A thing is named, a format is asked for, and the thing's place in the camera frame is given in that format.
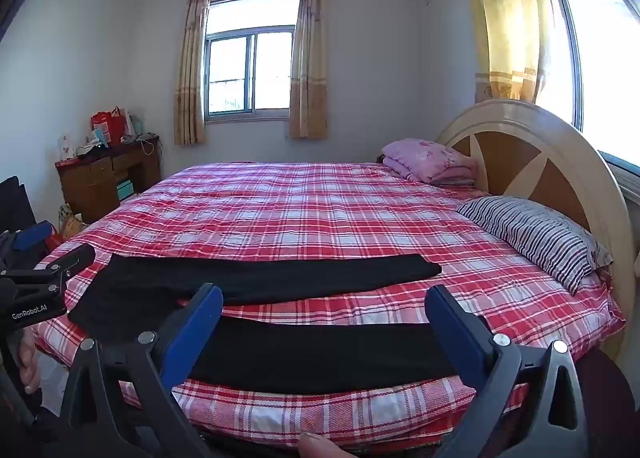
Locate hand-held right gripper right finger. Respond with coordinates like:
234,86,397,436
425,284,588,458

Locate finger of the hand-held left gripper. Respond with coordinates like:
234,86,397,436
5,243,97,296
0,220,55,271

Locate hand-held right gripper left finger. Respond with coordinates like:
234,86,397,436
59,282,224,458

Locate black pants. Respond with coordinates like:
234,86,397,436
67,253,493,381

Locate person's left hand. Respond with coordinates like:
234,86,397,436
17,328,42,395

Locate person's right hand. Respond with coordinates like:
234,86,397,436
298,432,358,458

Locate floral patterned bag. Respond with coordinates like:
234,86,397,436
59,203,90,240

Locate brown wooden desk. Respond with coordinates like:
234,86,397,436
55,135,162,224

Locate striped pillow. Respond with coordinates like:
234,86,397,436
455,195,615,295

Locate red gift bag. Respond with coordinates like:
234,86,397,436
91,107,125,146

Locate red plaid bed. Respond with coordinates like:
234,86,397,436
32,160,626,454

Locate pink pillow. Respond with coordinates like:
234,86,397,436
381,139,480,187

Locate cream wooden headboard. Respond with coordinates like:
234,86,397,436
435,99,633,359

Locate short beige curtain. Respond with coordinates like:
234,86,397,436
173,0,212,146
289,0,330,140

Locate small sliding window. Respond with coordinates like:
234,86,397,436
204,0,300,121

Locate large bright window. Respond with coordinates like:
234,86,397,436
542,0,640,174

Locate long yellow curtain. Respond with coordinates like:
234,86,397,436
455,0,551,104

